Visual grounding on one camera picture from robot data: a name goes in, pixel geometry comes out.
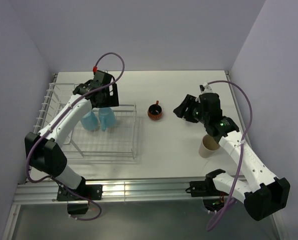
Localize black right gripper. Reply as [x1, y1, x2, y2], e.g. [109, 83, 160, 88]
[173, 94, 209, 125]

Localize light blue cream-lined mug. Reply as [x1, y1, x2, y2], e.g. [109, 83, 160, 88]
[98, 107, 116, 132]

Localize tall light blue mug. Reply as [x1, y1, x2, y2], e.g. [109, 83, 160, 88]
[80, 110, 99, 131]

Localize beige cup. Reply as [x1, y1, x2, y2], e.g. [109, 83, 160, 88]
[199, 134, 220, 158]

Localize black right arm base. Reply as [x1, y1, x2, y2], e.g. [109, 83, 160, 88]
[185, 169, 231, 214]

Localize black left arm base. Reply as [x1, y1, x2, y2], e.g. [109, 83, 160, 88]
[56, 177, 103, 217]

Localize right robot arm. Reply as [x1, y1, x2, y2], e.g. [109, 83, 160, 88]
[173, 93, 291, 221]

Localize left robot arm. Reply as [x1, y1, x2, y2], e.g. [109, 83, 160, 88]
[24, 70, 119, 200]

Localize orange black mug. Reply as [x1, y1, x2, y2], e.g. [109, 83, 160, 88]
[147, 101, 162, 121]

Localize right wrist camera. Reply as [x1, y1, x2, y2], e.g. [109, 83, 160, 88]
[200, 82, 213, 95]

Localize aluminium mounting rail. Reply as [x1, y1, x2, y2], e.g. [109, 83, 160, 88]
[12, 177, 205, 205]

